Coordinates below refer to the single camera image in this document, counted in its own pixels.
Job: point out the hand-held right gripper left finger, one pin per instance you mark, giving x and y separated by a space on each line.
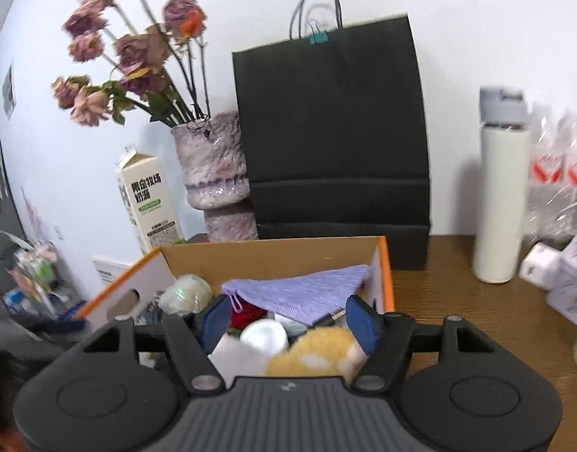
215 322

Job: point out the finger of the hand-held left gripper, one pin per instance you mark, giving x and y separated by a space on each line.
58 326

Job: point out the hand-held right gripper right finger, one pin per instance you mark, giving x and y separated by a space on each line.
361 322

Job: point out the white round lid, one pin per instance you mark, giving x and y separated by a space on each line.
265 336

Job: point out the yellow plush toy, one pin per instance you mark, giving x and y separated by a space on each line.
312 348

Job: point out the purple cloth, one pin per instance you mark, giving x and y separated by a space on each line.
298 292

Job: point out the orange-edged cardboard box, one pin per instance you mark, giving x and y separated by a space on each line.
269 259

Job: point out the red fabric rose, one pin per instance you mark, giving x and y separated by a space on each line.
248 315

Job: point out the clear tape roll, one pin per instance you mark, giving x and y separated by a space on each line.
185 294

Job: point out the white paper packet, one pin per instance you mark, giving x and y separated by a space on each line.
236 362

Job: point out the wooden desk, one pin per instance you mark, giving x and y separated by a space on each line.
458 292

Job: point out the white green milk carton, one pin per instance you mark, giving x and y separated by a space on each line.
147 207

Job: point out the pink marbled ceramic vase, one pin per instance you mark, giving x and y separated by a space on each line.
213 165

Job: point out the white charger cube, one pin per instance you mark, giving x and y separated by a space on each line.
538 266

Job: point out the white thermos bottle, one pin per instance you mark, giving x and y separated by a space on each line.
500 197

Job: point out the black paper bag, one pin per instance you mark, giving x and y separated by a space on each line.
331 127

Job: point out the white printed tin box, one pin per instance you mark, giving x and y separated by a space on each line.
573 282

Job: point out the clear plastic bag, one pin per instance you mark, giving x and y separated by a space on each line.
557 165

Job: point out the dried pink flowers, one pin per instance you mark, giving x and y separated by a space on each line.
133 52

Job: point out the teal binder clip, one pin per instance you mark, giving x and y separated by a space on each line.
318 37

